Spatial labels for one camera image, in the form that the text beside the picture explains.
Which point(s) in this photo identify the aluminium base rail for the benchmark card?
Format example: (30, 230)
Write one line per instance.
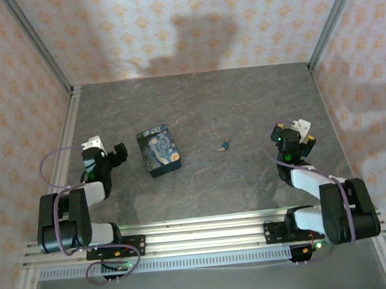
(204, 234)

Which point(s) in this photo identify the blue starry night print box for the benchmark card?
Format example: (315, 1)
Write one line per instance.
(159, 150)

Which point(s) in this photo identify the aluminium table side rail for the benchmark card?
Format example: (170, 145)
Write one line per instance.
(68, 135)
(333, 122)

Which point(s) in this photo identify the small blue head key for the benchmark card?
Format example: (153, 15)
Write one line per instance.
(225, 145)

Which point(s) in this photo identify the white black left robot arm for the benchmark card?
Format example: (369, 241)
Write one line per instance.
(78, 222)

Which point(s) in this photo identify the aluminium frame post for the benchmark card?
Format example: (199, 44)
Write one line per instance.
(332, 20)
(39, 46)

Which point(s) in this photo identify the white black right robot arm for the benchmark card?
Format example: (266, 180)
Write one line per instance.
(341, 212)

